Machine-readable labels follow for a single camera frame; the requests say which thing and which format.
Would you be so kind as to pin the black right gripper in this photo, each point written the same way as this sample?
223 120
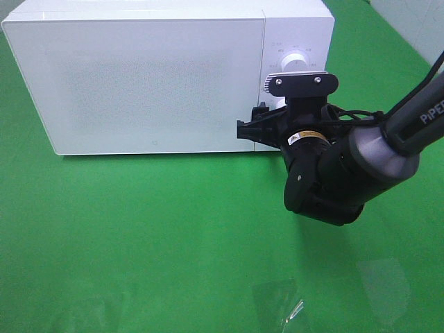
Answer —
292 125

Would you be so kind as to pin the white microwave knob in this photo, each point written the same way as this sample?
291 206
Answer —
280 102
295 61

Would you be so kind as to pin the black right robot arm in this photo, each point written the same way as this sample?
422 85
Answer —
337 160

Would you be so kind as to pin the white microwave oven body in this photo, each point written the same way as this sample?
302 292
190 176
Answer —
289 26

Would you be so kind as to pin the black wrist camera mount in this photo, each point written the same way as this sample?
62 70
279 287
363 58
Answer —
304 92

